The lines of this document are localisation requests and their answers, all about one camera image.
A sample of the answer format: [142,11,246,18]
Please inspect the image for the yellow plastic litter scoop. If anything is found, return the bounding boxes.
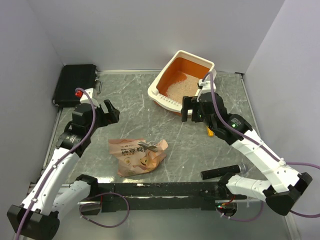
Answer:
[206,127,215,137]

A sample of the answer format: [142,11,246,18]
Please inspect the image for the metal bag clip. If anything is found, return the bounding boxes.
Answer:
[137,141,158,153]

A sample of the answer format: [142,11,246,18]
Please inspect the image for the pink cat litter bag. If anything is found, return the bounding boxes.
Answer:
[108,138,168,177]

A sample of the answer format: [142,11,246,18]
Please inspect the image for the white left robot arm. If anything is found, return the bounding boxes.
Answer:
[7,99,120,240]

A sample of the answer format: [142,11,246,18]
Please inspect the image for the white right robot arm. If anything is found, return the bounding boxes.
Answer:
[181,92,313,216]

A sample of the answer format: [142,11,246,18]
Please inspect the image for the clean litter granules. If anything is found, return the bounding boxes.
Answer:
[166,73,200,104]

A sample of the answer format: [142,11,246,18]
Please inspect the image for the white orange litter box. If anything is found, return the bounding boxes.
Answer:
[147,50,217,115]

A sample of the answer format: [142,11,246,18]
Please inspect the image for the black hard case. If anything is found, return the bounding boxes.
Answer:
[52,64,99,108]

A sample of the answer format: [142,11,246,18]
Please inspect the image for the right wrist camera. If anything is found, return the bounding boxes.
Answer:
[197,70,217,93]

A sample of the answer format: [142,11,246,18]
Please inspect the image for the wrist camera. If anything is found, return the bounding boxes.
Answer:
[197,70,217,93]
[75,87,98,106]

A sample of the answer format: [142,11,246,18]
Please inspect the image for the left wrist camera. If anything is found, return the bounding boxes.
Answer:
[75,87,98,106]

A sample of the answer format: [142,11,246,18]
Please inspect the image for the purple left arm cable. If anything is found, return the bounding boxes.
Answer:
[14,87,131,240]

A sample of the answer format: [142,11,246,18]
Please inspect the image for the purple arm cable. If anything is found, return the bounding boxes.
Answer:
[14,87,131,240]
[202,71,320,222]

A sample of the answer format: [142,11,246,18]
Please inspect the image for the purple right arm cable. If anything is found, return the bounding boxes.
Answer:
[202,71,320,222]

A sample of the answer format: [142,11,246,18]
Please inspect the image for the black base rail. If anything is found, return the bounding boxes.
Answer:
[80,181,247,213]

